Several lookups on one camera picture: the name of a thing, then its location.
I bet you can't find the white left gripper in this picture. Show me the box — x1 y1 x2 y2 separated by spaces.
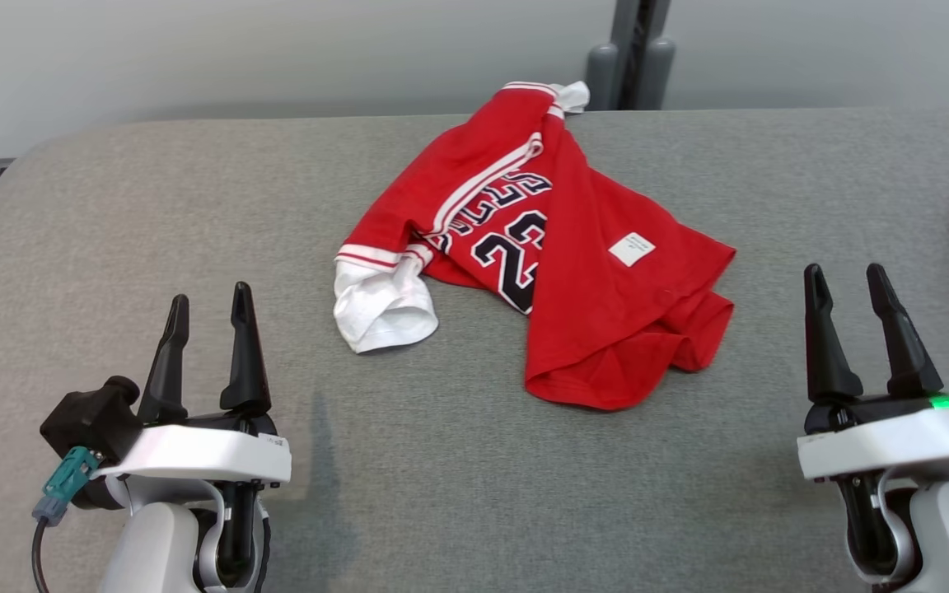
91 281 293 485

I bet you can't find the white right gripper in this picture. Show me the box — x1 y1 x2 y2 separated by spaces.
795 263 949 483

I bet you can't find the red jersey number 23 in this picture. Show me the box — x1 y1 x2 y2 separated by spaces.
332 80 738 412

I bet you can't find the teal left camera connector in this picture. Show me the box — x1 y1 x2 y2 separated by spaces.
31 446 101 527

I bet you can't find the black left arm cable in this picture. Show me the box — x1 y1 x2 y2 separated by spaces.
29 519 53 593

